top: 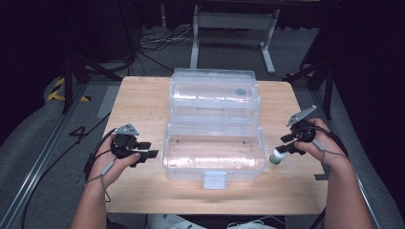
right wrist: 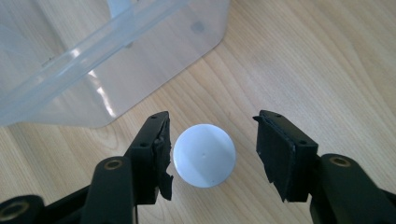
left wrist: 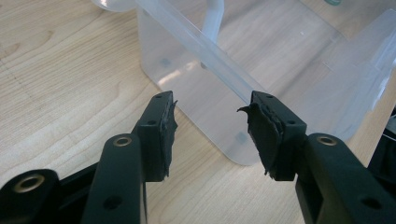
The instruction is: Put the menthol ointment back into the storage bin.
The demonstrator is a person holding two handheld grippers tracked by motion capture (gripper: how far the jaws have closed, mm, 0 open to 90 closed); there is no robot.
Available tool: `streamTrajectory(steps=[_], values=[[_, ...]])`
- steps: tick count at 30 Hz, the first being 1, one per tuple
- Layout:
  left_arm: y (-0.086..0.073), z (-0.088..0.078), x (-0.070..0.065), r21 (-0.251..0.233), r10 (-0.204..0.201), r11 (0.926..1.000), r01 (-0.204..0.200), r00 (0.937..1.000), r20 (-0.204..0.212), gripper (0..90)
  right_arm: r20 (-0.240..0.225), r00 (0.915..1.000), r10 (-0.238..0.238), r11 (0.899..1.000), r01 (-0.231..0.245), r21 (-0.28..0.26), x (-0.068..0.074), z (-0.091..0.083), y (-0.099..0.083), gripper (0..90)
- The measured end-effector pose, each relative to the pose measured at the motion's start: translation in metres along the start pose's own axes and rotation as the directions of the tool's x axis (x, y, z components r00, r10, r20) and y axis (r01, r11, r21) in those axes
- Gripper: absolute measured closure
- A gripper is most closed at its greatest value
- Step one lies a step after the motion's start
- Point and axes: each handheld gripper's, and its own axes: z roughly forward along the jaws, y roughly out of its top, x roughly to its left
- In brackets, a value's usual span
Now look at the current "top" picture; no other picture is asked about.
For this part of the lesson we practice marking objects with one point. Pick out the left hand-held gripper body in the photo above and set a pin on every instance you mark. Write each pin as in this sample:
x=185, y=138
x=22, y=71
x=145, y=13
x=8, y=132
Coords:
x=122, y=146

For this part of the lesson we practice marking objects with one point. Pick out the clear plastic storage box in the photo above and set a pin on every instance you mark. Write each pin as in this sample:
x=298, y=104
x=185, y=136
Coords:
x=213, y=152

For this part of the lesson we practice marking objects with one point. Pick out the person's left hand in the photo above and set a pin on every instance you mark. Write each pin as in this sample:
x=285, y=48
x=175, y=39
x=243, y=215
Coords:
x=102, y=171

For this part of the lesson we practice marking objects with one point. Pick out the dark round table grommet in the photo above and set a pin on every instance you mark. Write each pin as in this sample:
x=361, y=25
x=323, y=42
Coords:
x=241, y=92

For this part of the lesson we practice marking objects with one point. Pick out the small white bottle green label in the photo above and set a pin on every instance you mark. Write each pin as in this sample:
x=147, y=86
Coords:
x=276, y=158

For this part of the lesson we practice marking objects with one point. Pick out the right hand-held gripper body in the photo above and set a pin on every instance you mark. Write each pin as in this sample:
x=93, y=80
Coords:
x=304, y=133

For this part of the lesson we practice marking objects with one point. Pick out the aluminium floor rail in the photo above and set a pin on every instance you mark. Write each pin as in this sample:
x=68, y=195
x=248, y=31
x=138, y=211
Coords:
x=366, y=203
x=31, y=178

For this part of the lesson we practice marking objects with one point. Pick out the grey metal desk frame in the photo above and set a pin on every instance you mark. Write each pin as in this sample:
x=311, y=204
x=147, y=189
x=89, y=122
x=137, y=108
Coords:
x=234, y=20

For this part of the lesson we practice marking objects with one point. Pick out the person's right hand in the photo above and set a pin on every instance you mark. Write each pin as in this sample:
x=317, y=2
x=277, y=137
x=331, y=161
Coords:
x=329, y=152

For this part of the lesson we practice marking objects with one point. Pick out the black tape piece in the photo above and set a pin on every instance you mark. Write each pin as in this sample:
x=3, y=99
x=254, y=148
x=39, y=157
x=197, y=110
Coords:
x=321, y=177

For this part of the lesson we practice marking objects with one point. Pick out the black metal stand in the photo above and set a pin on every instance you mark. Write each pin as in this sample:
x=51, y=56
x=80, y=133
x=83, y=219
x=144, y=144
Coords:
x=67, y=86
x=328, y=81

